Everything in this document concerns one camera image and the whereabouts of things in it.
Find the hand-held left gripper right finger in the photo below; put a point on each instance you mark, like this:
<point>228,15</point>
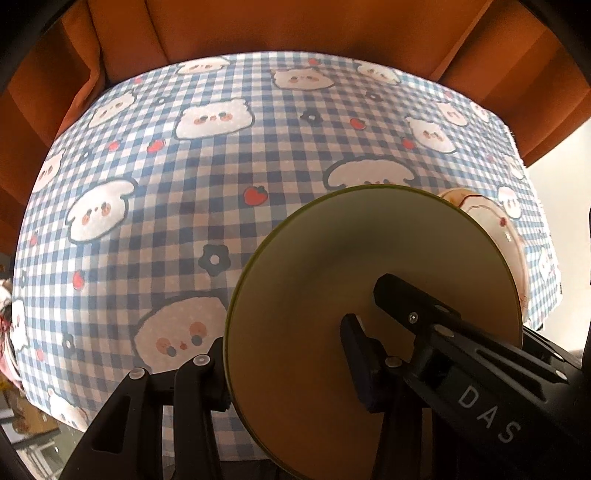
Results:
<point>364,369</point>

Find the blue checked cartoon tablecloth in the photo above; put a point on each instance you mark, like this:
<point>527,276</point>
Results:
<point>207,161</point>

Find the rust orange curtain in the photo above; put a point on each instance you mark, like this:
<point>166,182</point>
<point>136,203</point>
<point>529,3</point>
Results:
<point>295,23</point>

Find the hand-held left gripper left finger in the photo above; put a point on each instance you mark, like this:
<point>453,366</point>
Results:
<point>203,383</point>

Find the blue floral bowl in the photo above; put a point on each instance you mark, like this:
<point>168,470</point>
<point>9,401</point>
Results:
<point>314,277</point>

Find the small red patterned plate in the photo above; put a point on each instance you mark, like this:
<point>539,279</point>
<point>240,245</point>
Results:
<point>508,240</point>

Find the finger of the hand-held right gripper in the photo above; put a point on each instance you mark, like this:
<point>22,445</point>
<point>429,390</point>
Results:
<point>554,353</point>
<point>401,300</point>

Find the cardboard box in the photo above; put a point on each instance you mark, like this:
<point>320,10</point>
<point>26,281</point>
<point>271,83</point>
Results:
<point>27,415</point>

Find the pile of pink clothes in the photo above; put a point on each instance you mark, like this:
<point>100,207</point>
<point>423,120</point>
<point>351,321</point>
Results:
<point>7,323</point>

